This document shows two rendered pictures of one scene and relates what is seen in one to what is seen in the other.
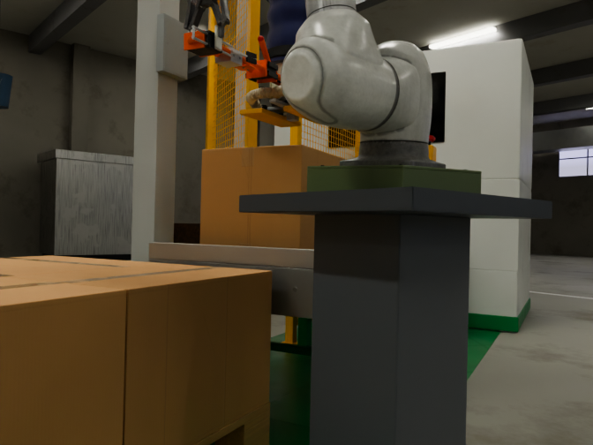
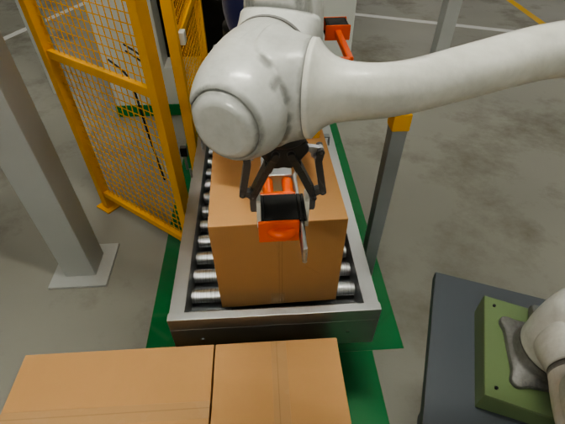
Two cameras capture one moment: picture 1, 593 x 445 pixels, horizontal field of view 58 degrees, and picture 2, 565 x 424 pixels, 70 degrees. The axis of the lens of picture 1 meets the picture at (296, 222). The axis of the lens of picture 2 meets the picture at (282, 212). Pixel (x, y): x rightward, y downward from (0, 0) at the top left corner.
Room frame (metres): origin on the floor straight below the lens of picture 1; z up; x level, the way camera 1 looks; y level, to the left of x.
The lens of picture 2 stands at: (1.13, 0.57, 1.75)
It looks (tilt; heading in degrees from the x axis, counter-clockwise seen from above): 43 degrees down; 329
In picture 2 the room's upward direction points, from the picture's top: straight up
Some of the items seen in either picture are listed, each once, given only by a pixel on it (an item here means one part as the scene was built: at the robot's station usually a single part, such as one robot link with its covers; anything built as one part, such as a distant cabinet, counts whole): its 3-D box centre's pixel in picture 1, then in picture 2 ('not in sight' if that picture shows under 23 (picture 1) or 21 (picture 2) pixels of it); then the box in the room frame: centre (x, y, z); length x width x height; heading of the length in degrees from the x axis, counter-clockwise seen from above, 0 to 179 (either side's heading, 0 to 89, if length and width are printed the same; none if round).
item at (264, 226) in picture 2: (202, 43); (277, 215); (1.61, 0.30, 1.22); 0.08 x 0.07 x 0.05; 154
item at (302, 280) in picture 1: (230, 286); (275, 333); (1.77, 0.21, 0.48); 0.70 x 0.03 x 0.15; 63
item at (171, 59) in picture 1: (173, 48); not in sight; (2.86, 0.69, 1.62); 0.20 x 0.05 x 0.30; 153
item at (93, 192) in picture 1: (86, 207); not in sight; (9.47, 3.73, 0.92); 1.42 x 1.10 x 1.83; 130
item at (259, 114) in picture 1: (272, 115); not in sight; (2.19, 0.11, 1.14); 0.34 x 0.10 x 0.05; 154
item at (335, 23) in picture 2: not in sight; (335, 28); (2.30, -0.34, 1.25); 0.09 x 0.08 x 0.05; 64
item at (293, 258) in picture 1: (231, 254); (275, 315); (1.78, 0.21, 0.58); 0.70 x 0.03 x 0.06; 63
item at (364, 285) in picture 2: not in sight; (324, 138); (2.67, -0.61, 0.50); 2.31 x 0.05 x 0.19; 153
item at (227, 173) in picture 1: (287, 208); (272, 204); (2.10, 0.04, 0.75); 0.60 x 0.40 x 0.40; 154
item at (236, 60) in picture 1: (228, 57); (276, 172); (1.73, 0.23, 1.22); 0.07 x 0.07 x 0.04; 64
